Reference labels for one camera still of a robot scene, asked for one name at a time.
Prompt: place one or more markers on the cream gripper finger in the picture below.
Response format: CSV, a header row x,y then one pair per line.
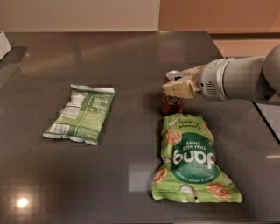
x,y
181,88
192,71

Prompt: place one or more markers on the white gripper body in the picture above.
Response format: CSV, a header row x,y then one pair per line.
x,y
212,78

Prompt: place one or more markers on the red coke can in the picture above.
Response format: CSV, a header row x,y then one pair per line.
x,y
171,104

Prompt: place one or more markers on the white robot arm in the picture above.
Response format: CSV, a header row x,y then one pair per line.
x,y
256,79

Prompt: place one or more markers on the green rice chip bag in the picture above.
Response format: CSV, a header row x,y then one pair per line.
x,y
189,172

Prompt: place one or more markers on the green white snack bag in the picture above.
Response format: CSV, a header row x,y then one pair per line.
x,y
81,120

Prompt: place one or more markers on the grey side table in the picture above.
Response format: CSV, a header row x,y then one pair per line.
x,y
271,115

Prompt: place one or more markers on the white box at left edge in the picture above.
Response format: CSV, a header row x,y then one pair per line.
x,y
5,46

